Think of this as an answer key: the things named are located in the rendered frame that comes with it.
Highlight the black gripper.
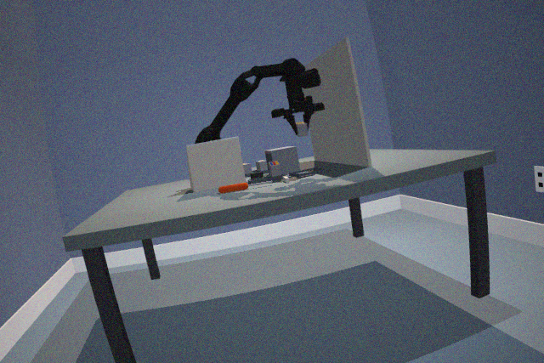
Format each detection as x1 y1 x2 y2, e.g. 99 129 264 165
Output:
271 89 325 134

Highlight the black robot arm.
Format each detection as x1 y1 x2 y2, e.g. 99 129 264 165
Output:
195 58 321 144

